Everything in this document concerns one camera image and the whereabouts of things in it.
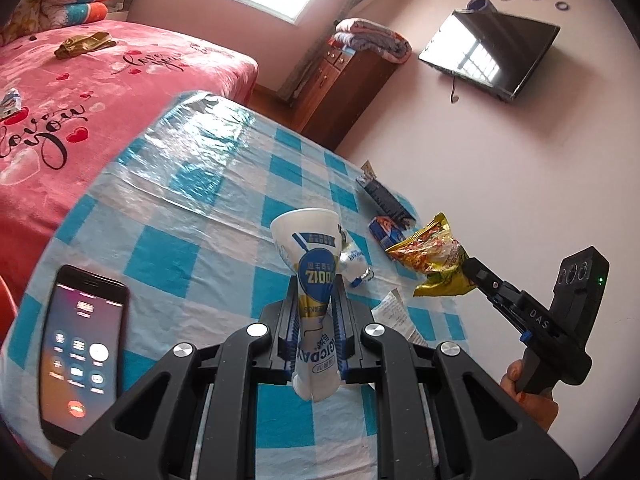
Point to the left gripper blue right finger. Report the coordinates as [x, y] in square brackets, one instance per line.
[346, 332]

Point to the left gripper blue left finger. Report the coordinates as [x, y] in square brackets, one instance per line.
[286, 334]

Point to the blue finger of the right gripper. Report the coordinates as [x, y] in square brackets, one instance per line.
[484, 279]

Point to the white milk carton box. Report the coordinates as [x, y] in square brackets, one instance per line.
[393, 313]

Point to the crushed white bottle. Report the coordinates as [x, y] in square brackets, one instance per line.
[354, 267]

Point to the yellow chip bag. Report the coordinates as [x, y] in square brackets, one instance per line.
[438, 256]

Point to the white yogurt bottle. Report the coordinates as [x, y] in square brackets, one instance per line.
[309, 242]

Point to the small blue white carton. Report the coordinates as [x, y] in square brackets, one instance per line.
[386, 232]

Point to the dark blue carton box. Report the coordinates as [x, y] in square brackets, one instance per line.
[387, 202]

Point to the orange plastic trash bucket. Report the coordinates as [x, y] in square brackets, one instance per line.
[8, 309]

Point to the person right hand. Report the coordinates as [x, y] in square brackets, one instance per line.
[540, 407]

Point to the blue checkered tablecloth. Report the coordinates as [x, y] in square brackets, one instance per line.
[182, 217]

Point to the black smartphone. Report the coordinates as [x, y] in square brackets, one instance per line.
[80, 353]

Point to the brown wooden cabinet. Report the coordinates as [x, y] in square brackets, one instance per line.
[338, 91]

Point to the folded blanket on cabinet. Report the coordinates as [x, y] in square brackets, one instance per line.
[364, 35]

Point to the pink bed with bedspread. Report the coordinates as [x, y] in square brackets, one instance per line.
[78, 114]

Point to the grey curtain right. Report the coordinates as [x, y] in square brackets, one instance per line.
[301, 70]

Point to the small wrapper on bed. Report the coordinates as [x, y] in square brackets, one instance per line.
[11, 104]

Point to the olive cloth on bed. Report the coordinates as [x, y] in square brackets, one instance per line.
[79, 45]

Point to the rolled colourful quilt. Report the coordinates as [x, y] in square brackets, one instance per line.
[31, 16]

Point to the wall mounted television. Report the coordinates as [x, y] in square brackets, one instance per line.
[493, 51]

